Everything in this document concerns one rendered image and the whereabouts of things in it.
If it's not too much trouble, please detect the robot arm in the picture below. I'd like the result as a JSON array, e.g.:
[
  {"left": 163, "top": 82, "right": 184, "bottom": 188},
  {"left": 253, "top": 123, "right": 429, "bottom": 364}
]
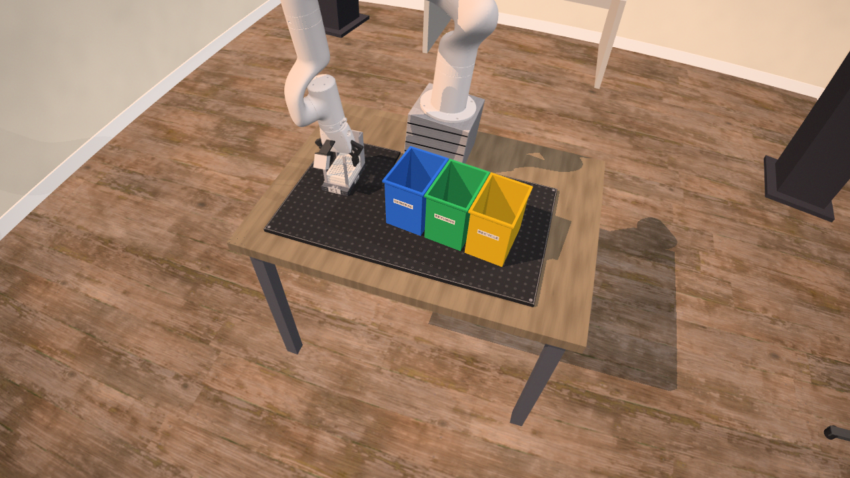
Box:
[{"left": 280, "top": 0, "right": 499, "bottom": 170}]

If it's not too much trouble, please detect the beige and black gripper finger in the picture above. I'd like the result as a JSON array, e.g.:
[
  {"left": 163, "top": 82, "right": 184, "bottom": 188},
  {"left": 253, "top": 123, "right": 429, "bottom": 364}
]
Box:
[
  {"left": 315, "top": 138, "right": 334, "bottom": 163},
  {"left": 349, "top": 140, "right": 363, "bottom": 167}
]

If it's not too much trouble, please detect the blue open-top bin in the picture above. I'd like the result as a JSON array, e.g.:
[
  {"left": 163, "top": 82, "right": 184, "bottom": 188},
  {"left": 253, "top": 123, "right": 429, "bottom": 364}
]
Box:
[{"left": 382, "top": 146, "right": 449, "bottom": 236}]

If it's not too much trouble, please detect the yellow bin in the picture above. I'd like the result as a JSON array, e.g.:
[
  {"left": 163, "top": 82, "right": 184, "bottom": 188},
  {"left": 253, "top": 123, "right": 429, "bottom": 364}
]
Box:
[{"left": 465, "top": 173, "right": 533, "bottom": 267}]

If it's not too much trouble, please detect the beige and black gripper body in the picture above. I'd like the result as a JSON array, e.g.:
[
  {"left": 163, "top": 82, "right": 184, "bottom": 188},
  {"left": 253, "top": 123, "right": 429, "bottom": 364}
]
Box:
[{"left": 320, "top": 122, "right": 355, "bottom": 153}]

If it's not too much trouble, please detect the green bin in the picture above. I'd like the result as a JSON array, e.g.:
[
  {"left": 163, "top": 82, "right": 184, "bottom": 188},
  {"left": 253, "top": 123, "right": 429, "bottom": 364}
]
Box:
[{"left": 424, "top": 159, "right": 490, "bottom": 251}]

